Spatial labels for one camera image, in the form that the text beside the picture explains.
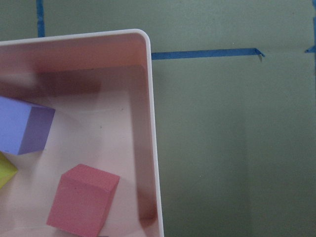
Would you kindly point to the red foam block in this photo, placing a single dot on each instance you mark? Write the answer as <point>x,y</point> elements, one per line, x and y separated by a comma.
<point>83,200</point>

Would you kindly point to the purple foam block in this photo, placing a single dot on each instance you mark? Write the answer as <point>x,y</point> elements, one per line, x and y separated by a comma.
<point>24,126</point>

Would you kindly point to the yellow foam block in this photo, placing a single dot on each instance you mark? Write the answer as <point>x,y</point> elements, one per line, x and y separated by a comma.
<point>7,170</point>

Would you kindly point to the pink plastic bin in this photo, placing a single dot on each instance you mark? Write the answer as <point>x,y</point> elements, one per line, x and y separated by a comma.
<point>101,87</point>

